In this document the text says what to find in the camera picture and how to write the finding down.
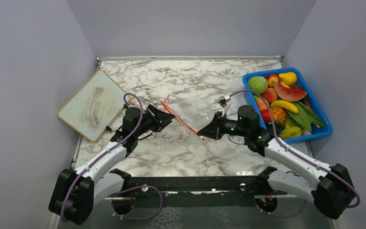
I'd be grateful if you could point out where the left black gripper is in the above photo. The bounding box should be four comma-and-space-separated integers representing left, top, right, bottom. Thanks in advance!
135, 104, 176, 137

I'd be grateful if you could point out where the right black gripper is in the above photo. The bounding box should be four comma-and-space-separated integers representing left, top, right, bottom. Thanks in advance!
198, 111, 249, 140

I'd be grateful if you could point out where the clear orange zip top bag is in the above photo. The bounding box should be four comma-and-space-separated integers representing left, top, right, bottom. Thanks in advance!
161, 95, 222, 140

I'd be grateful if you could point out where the red tomato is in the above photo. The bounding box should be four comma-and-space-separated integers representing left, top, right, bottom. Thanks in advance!
261, 110, 272, 123

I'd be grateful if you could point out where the green cabbage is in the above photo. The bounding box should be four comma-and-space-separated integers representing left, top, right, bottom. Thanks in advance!
247, 76, 268, 94

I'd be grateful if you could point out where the watermelon slice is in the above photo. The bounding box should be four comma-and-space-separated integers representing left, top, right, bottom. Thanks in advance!
274, 82, 307, 102

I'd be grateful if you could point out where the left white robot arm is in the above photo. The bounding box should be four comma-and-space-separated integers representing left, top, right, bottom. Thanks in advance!
48, 105, 175, 225

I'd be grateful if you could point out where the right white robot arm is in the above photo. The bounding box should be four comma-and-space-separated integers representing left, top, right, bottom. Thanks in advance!
198, 105, 359, 219

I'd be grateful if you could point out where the small orange peach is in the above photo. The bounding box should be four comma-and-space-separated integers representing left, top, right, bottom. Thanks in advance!
255, 98, 269, 112

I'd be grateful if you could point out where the pink peach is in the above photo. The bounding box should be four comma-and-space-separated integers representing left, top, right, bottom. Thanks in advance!
261, 87, 278, 104

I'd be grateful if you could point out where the orange spiky pineapple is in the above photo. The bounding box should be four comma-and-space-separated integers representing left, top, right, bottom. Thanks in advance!
270, 107, 286, 127

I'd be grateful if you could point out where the yellow banana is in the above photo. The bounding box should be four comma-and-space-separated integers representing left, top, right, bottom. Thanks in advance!
270, 100, 299, 114

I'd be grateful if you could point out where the wood framed whiteboard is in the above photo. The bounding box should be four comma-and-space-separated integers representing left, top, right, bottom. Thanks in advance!
57, 70, 126, 142

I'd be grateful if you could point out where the yellow bell pepper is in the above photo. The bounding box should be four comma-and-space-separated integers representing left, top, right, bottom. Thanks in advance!
279, 126, 302, 139

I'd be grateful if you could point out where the red yellow apple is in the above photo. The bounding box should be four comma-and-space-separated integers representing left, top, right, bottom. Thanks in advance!
266, 73, 281, 88

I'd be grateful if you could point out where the yellow pear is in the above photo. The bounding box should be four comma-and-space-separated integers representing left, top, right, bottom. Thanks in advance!
279, 72, 297, 86

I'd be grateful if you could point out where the green leafy vegetable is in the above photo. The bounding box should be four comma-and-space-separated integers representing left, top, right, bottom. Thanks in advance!
286, 102, 327, 132

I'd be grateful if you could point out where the blue plastic bin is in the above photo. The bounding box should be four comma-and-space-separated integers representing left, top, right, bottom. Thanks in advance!
242, 67, 333, 143

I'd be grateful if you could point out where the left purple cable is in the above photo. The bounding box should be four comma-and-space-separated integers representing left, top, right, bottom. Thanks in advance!
60, 93, 164, 223

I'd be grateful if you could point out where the purple cable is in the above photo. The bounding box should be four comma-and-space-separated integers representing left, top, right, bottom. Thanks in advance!
228, 89, 361, 219
60, 93, 164, 223

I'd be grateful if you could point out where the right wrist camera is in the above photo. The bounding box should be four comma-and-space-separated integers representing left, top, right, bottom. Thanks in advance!
217, 95, 231, 117

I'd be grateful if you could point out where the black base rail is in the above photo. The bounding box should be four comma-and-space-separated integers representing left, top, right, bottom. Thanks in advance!
110, 175, 288, 209

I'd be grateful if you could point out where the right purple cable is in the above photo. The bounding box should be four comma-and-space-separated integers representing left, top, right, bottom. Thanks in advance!
228, 89, 361, 219

